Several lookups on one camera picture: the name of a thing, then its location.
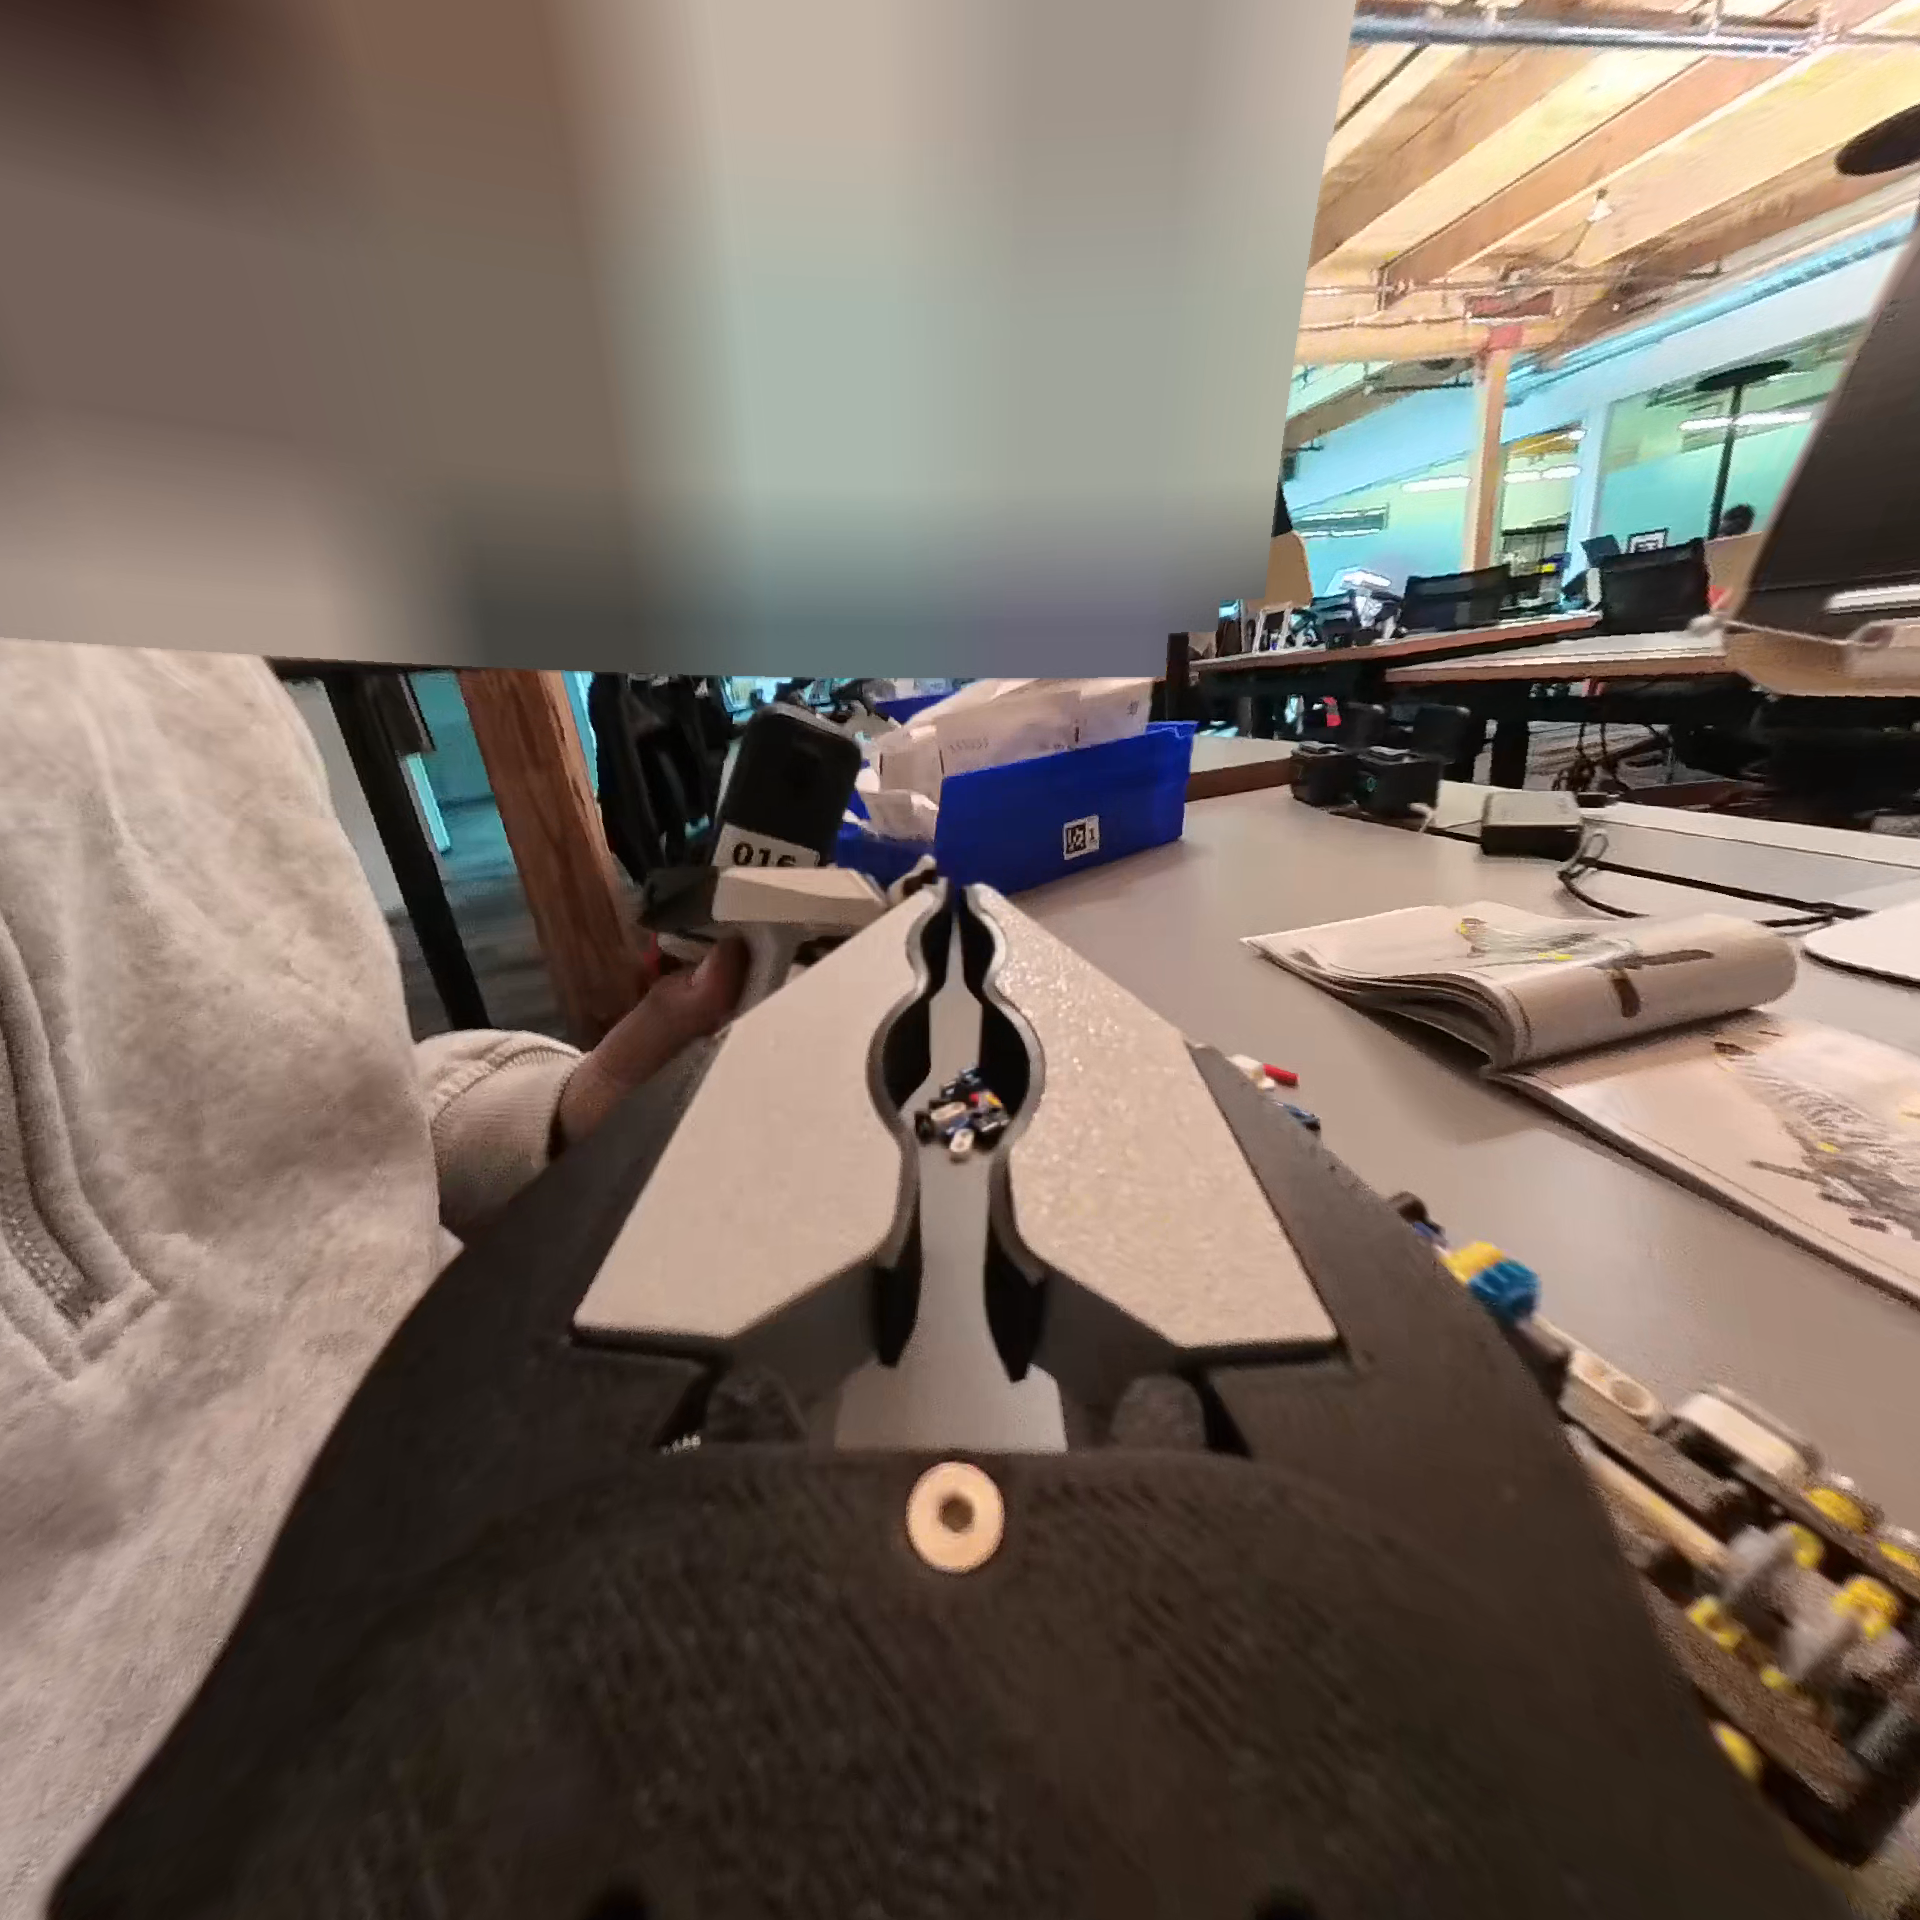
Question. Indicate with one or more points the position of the black power adapter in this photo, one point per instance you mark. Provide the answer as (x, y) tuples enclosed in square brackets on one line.
[(1528, 824)]

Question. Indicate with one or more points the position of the zebra striped lego model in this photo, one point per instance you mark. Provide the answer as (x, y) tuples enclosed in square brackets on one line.
[(1769, 1560)]

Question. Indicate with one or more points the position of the white flat pad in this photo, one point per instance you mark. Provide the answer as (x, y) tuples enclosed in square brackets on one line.
[(1868, 944)]

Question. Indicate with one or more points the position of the wooden ceiling pillar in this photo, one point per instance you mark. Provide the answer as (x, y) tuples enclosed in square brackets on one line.
[(1486, 451)]

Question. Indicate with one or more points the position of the person's left forearm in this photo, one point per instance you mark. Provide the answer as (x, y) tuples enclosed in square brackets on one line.
[(490, 1117)]

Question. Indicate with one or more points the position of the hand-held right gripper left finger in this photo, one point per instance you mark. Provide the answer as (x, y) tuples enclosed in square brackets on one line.
[(764, 1186)]

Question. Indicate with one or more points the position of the dark hanging jacket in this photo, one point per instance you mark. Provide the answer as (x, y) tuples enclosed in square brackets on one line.
[(647, 764)]

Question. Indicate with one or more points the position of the black computer monitor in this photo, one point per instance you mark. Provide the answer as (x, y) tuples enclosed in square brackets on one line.
[(1650, 584), (1456, 596)]

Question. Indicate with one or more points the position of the pile of white paper bags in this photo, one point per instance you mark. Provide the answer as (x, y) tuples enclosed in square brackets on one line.
[(991, 737)]

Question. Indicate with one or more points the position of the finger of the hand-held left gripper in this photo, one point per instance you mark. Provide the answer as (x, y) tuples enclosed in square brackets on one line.
[(789, 898)]

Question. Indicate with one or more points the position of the black table leg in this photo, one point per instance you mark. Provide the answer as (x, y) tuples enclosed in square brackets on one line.
[(406, 840)]

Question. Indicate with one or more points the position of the dark laptop on stand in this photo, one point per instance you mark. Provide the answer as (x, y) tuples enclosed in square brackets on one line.
[(1861, 494)]

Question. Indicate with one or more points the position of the wooden post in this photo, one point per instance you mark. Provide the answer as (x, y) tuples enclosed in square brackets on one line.
[(555, 856)]

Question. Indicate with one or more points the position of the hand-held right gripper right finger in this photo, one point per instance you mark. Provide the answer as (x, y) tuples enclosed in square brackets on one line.
[(1155, 1201)]

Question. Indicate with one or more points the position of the person's grey sweatshirt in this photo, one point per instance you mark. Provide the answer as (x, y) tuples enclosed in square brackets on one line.
[(181, 1201)]

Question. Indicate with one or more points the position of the pile of small lego pieces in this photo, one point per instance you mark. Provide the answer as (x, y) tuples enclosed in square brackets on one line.
[(959, 1113)]

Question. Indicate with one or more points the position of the person's left hand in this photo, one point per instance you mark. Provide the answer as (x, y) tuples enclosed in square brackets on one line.
[(651, 1030)]

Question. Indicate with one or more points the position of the lego instruction booklet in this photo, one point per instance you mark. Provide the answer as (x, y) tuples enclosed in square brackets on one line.
[(1575, 991)]

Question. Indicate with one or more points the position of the black charging dock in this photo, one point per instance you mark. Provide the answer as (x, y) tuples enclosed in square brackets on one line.
[(1411, 773), (1329, 773)]

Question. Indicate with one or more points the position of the blue plastic bin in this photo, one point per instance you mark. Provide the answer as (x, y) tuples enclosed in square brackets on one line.
[(1035, 817)]

